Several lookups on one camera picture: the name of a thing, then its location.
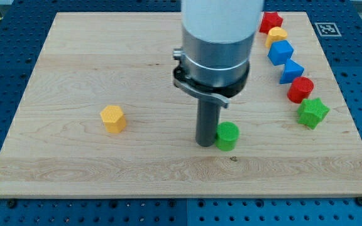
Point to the blue triangle block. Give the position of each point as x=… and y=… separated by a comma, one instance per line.
x=291, y=71

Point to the red star block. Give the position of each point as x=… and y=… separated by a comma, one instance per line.
x=269, y=21

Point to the yellow heart block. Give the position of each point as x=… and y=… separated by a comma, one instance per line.
x=275, y=34

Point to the green star block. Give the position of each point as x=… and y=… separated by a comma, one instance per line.
x=311, y=112

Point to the red cylinder block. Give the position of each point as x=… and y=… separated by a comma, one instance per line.
x=300, y=89

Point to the blue cube block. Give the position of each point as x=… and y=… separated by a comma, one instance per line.
x=280, y=52

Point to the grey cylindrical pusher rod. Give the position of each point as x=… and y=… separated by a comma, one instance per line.
x=207, y=120

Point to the fiducial marker tag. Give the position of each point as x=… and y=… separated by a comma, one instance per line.
x=327, y=29

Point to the yellow hexagon block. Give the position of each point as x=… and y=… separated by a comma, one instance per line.
x=113, y=118

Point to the green cylinder block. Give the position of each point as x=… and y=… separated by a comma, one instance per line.
x=227, y=135

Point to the wooden board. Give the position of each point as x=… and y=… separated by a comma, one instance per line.
x=57, y=145

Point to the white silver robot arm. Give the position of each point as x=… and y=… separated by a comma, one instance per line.
x=217, y=36

